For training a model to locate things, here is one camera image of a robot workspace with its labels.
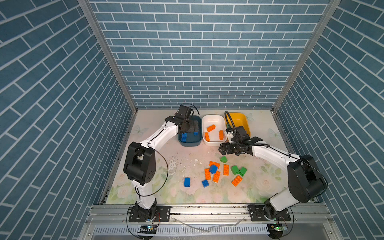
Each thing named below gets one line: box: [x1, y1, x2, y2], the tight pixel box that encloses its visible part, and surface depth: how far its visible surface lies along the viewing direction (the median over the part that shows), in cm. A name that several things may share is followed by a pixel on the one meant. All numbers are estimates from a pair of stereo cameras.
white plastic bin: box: [202, 114, 228, 147], surface depth 109 cm
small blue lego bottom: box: [202, 179, 210, 188], surface depth 84 cm
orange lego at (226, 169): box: [223, 164, 230, 176], surface depth 90 cm
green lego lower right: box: [238, 166, 247, 177], surface depth 88 cm
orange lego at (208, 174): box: [204, 168, 212, 180], surface depth 88 cm
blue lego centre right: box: [209, 164, 218, 174], surface depth 90 cm
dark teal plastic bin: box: [178, 115, 203, 147], surface depth 102 cm
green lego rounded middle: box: [220, 156, 228, 163], surface depth 95 cm
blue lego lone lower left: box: [184, 177, 191, 188], surface depth 84 cm
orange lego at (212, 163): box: [209, 161, 221, 169], surface depth 93 cm
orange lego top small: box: [204, 132, 210, 142], surface depth 106 cm
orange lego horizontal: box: [206, 124, 216, 133], surface depth 110 cm
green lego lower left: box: [231, 165, 240, 175], surface depth 91 cm
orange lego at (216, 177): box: [212, 170, 221, 183], surface depth 88 cm
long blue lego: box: [181, 132, 188, 143], surface depth 101 cm
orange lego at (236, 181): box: [231, 175, 243, 187], surface depth 86 cm
